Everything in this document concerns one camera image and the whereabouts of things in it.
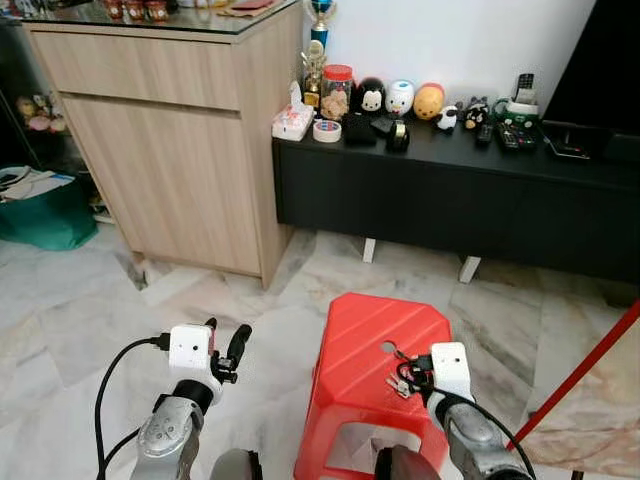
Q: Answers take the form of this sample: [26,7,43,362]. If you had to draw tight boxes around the red plastic stool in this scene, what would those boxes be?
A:
[293,293,453,480]

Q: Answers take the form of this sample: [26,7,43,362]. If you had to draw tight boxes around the grey robot right leg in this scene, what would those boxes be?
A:
[374,445,443,480]

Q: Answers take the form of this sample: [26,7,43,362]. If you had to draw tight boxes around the grey robot leg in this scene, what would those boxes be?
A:
[208,449,264,480]
[374,445,443,480]

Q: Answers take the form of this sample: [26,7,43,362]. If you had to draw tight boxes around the grey robot left leg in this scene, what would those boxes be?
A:
[208,449,264,480]

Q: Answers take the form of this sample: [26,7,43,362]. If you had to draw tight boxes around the black low console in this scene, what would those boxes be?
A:
[272,115,640,287]

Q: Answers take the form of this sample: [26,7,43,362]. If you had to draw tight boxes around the light wooden cabinet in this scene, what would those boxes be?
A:
[18,0,304,289]

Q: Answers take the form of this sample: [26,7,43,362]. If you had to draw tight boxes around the marble board with red edge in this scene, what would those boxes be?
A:
[508,300,640,479]

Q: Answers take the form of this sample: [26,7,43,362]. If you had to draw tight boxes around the green bag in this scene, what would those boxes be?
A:
[0,172,99,252]

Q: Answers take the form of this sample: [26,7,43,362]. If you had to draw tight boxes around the white pink tissue box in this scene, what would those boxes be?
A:
[272,82,316,141]

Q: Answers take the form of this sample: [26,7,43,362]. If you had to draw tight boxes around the white tape roll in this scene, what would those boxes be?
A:
[313,119,343,144]

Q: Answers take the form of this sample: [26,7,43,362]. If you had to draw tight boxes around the white papers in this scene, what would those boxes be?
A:
[0,165,77,202]

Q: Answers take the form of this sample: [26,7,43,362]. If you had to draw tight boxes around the black tape dispenser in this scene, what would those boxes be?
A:
[386,118,411,153]

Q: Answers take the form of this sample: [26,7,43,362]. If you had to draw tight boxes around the black pouch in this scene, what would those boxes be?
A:
[342,113,379,147]

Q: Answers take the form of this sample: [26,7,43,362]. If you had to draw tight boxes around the small black white toy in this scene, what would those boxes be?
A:
[437,103,461,132]

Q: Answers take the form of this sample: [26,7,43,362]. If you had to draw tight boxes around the clear jar with red lid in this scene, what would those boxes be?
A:
[320,65,355,121]

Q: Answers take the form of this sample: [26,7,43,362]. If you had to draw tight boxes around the small dark toy figure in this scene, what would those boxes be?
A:
[462,97,491,129]

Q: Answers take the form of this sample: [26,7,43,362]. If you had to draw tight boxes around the small gold trophy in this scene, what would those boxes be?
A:
[302,40,327,109]

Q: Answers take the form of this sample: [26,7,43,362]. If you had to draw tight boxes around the pink plush toy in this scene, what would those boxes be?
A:
[15,92,67,134]

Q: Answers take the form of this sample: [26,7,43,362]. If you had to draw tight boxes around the yellow round plush toy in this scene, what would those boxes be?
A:
[413,83,447,121]

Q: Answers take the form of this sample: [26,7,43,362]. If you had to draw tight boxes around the black round plush toy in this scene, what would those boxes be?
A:
[353,77,387,114]

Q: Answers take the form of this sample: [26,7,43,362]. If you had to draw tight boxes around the white round plush toy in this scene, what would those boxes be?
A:
[385,80,416,117]

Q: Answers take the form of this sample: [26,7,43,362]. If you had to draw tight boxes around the black set-top box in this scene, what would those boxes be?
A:
[540,120,601,161]

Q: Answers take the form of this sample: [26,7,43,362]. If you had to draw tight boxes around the black television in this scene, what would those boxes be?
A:
[543,0,640,163]

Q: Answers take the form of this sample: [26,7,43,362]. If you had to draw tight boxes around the blue and gold trophy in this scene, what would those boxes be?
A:
[306,0,338,47]

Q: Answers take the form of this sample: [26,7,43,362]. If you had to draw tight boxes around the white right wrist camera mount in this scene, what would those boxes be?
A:
[430,342,472,401]

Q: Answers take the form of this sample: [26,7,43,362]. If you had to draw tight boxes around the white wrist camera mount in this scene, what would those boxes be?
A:
[430,342,472,401]
[168,324,219,389]

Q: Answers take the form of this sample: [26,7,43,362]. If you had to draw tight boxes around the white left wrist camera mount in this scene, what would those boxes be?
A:
[168,324,219,389]

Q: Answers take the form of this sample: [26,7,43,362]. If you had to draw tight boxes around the cordless phone on green base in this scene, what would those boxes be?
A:
[493,73,541,128]

